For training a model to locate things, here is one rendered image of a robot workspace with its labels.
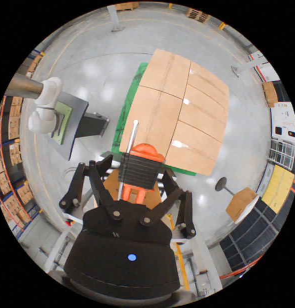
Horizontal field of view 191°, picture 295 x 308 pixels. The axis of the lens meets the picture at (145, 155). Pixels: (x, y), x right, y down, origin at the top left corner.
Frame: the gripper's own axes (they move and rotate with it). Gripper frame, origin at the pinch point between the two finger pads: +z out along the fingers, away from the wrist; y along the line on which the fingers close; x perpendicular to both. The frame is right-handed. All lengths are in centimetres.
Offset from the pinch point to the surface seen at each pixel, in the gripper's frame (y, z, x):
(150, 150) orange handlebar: 1.3, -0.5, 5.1
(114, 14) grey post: -156, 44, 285
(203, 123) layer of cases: 48, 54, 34
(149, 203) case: 13.1, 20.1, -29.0
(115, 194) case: -7.4, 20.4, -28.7
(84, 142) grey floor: -95, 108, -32
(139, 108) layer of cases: -10, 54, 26
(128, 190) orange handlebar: -0.9, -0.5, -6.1
